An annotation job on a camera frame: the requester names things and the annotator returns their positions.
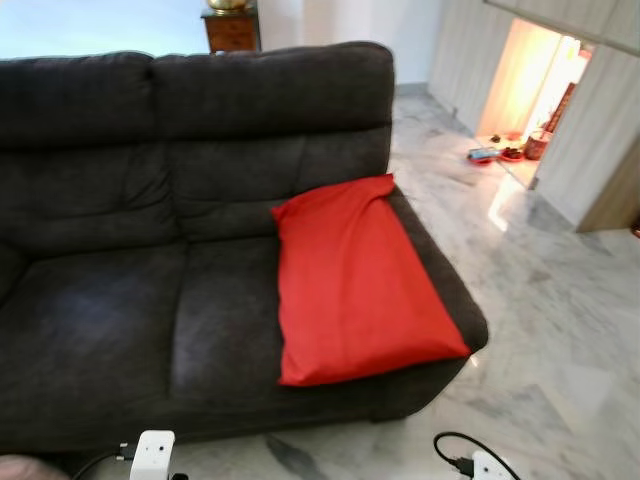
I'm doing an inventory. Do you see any red pillow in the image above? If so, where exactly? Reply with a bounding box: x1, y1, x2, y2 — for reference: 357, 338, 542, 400
272, 174, 472, 388

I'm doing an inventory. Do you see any dark grey two-seat sofa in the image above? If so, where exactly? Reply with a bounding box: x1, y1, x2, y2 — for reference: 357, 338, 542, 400
0, 41, 490, 453

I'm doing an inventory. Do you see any white cupboard with lit niche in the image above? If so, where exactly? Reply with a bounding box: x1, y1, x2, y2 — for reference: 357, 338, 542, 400
428, 0, 640, 233

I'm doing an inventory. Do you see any brown wooden cabinet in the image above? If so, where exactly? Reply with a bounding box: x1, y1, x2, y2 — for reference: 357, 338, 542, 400
201, 5, 263, 53

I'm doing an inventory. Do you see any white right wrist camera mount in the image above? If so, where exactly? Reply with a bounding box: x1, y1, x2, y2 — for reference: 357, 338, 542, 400
472, 450, 519, 480

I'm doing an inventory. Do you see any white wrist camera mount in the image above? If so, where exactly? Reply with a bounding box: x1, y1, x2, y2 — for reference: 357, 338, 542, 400
472, 450, 519, 480
130, 431, 176, 480

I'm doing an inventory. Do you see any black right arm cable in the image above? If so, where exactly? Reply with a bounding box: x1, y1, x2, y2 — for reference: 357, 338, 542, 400
433, 432, 521, 480

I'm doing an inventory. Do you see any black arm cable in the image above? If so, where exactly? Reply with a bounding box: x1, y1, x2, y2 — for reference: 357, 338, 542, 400
75, 443, 138, 480
433, 432, 521, 480

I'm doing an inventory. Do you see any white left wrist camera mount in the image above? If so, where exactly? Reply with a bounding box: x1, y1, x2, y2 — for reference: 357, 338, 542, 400
130, 431, 176, 480

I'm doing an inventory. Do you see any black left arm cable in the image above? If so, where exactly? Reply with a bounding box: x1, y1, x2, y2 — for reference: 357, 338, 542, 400
75, 443, 138, 480

